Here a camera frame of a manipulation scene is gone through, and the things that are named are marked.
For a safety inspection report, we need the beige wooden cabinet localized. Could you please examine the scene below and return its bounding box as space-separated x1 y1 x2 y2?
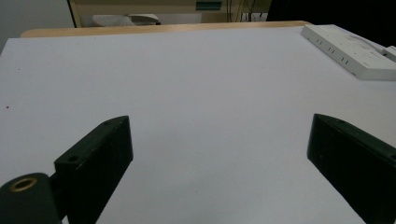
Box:
66 0 273 29

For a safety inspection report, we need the white power strip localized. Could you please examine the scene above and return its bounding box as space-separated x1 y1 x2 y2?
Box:
300 23 396 82

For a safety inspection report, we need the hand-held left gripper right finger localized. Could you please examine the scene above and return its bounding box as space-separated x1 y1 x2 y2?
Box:
306 113 396 224

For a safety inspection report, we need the black curtain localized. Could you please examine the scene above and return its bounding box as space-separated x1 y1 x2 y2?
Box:
266 0 396 49

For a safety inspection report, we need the bundle of cables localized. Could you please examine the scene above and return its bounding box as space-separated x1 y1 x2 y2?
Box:
225 0 269 22

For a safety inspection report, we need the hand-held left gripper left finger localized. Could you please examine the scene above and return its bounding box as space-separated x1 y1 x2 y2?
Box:
53 115 134 224

